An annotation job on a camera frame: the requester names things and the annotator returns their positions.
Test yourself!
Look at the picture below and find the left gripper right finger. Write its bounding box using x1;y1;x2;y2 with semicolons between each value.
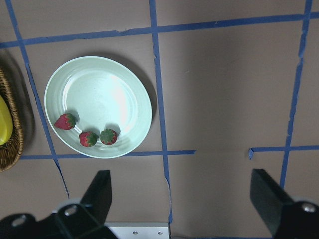
250;169;319;239

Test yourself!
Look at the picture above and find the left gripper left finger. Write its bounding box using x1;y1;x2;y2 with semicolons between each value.
0;170;117;239

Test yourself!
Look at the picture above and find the red strawberry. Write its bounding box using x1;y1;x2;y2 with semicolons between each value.
54;113;76;130
79;131;98;147
100;128;118;145

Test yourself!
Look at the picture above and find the light green plate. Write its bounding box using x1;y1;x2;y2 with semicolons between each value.
44;56;152;158

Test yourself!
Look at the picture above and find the brown wicker basket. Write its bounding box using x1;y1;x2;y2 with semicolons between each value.
0;67;24;172

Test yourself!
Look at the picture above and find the yellow banana bunch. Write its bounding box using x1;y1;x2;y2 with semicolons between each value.
0;97;13;145

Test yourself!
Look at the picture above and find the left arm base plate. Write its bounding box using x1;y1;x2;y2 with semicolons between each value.
105;222;170;239

